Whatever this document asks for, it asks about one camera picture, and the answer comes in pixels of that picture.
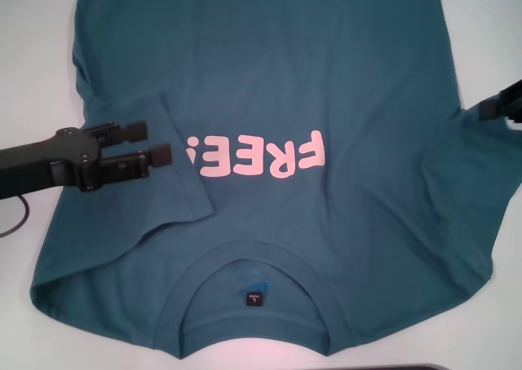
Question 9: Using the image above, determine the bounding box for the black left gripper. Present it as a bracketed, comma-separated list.
[0, 119, 174, 203]

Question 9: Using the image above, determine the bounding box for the teal T-shirt with pink print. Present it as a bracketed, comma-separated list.
[28, 0, 517, 349]

